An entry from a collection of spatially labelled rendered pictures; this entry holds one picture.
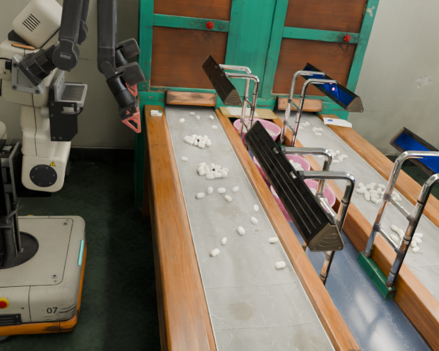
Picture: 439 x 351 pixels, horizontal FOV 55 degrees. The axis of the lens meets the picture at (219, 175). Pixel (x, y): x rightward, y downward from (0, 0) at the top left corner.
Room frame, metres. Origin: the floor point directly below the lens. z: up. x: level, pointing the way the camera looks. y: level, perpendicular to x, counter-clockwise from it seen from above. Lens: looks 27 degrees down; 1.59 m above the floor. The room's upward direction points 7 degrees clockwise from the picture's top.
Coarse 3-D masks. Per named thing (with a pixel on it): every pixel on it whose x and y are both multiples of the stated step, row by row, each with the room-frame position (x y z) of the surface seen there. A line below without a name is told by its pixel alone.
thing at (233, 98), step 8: (208, 56) 2.30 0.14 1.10; (208, 64) 2.21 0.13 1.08; (216, 64) 2.11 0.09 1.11; (208, 72) 2.12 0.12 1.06; (216, 72) 2.03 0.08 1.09; (216, 80) 1.95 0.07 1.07; (224, 80) 1.87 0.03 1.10; (216, 88) 1.88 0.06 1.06; (224, 88) 1.80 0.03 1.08; (232, 88) 1.73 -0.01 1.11; (224, 96) 1.74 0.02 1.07; (232, 96) 1.71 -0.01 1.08; (224, 104) 1.70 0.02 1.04; (232, 104) 1.71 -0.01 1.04; (240, 104) 1.72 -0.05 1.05
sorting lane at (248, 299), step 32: (192, 128) 2.16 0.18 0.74; (192, 160) 1.77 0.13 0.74; (224, 160) 1.81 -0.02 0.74; (192, 192) 1.47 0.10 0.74; (224, 192) 1.51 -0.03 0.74; (192, 224) 1.25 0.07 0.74; (224, 224) 1.28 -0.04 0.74; (256, 224) 1.30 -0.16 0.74; (224, 256) 1.09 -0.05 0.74; (256, 256) 1.12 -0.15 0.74; (224, 288) 0.95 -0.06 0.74; (256, 288) 0.96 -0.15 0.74; (288, 288) 0.98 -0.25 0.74; (224, 320) 0.83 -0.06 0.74; (256, 320) 0.84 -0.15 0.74; (288, 320) 0.86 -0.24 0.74
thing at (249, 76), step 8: (224, 72) 1.93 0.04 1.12; (232, 72) 1.94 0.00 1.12; (248, 72) 2.11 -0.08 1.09; (248, 80) 2.11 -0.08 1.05; (256, 80) 1.96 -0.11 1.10; (248, 88) 2.11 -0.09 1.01; (256, 88) 1.96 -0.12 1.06; (256, 96) 1.97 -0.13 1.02; (240, 120) 2.11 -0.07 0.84; (240, 128) 2.11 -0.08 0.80; (248, 128) 1.96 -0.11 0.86; (240, 136) 2.11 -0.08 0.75
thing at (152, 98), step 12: (144, 96) 2.39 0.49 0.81; (156, 96) 2.40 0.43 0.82; (240, 96) 2.55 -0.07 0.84; (168, 108) 2.44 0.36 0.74; (180, 108) 2.47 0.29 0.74; (192, 108) 2.50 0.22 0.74; (204, 108) 2.53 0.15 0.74; (264, 108) 2.57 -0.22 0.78; (324, 108) 2.66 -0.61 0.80; (336, 108) 2.68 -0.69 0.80
